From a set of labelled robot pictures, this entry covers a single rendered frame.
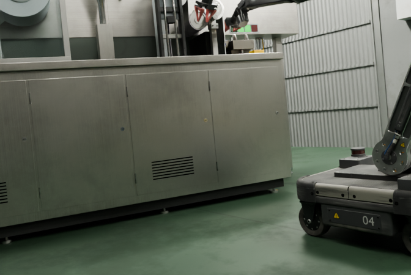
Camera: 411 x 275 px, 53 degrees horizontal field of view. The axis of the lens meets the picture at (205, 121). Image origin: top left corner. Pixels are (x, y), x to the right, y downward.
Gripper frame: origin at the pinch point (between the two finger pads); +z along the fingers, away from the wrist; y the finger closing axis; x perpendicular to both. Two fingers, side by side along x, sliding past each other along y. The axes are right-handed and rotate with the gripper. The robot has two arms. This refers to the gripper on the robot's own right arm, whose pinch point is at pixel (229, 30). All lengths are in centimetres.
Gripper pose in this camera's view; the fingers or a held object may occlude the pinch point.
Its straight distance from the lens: 275.9
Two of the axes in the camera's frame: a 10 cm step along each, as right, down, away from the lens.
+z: -2.8, 4.7, 8.4
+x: -2.5, -8.8, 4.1
